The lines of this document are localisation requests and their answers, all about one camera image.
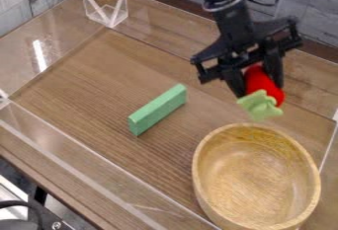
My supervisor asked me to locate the black table leg mount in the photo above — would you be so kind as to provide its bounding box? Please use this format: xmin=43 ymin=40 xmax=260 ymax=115
xmin=0 ymin=185 xmax=75 ymax=230

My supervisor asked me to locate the green rectangular block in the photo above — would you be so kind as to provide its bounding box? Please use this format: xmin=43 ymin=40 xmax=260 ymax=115
xmin=128 ymin=84 xmax=187 ymax=136

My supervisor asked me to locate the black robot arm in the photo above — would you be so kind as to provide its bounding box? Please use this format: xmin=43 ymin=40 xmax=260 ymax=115
xmin=189 ymin=0 xmax=302 ymax=98

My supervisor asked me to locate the clear acrylic corner bracket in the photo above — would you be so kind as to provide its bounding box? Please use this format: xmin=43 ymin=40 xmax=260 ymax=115
xmin=83 ymin=0 xmax=128 ymax=29

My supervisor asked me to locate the red plush strawberry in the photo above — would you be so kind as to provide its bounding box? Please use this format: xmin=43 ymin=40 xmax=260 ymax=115
xmin=236 ymin=65 xmax=284 ymax=121

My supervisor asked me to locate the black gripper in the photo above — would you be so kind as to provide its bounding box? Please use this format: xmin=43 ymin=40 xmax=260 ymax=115
xmin=189 ymin=2 xmax=302 ymax=98

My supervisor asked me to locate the wooden bowl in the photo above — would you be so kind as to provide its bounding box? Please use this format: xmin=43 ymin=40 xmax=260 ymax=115
xmin=191 ymin=123 xmax=320 ymax=230

